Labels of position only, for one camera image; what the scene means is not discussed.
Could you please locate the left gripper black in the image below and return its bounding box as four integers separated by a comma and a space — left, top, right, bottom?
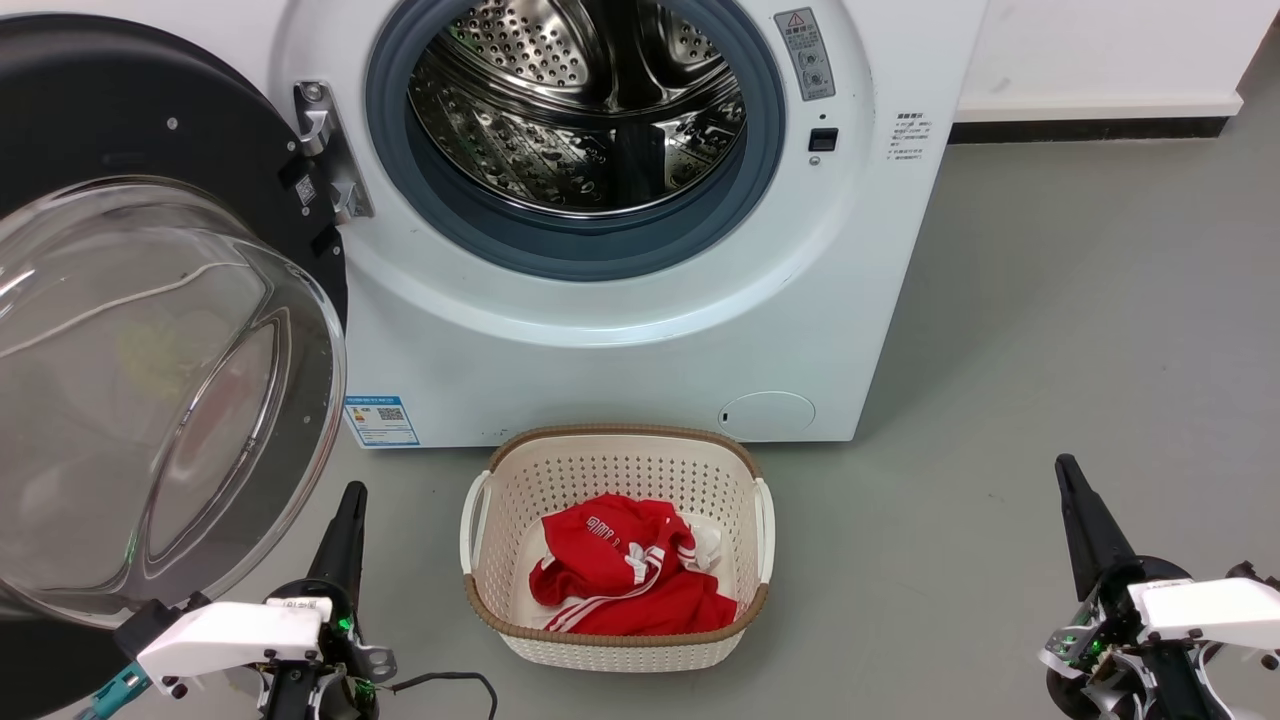
258, 481, 399, 720

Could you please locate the blue energy label sticker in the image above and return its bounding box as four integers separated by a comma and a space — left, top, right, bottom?
344, 396, 421, 448

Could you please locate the perforated steel washer drum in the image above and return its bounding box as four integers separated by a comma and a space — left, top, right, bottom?
408, 0, 749, 219

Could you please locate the metal door hinge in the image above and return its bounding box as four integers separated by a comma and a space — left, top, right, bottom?
292, 80, 375, 226

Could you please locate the red white-striped garment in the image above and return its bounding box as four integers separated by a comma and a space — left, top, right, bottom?
529, 493, 740, 637

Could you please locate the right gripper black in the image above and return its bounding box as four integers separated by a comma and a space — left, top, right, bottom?
1038, 454, 1236, 720

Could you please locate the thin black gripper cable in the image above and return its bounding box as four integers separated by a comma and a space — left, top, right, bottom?
385, 671, 498, 720

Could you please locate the teal cable connector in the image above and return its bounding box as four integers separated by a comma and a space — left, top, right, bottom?
78, 662, 151, 720

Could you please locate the white front-load washing machine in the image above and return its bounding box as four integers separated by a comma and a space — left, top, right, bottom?
255, 0, 991, 451

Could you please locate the white garment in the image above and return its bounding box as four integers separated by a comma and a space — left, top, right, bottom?
688, 518, 727, 574

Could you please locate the small printed text label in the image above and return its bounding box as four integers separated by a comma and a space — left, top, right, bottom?
888, 112, 935, 164

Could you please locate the cream plastic laundry basket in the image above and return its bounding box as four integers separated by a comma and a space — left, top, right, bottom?
460, 425, 777, 674

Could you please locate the grey warning sticker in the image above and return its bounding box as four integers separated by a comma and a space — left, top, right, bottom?
773, 8, 837, 102

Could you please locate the black round glass washer door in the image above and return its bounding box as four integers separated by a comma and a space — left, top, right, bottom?
0, 12, 351, 720

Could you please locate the round white filter cover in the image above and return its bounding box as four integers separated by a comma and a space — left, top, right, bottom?
719, 391, 817, 442

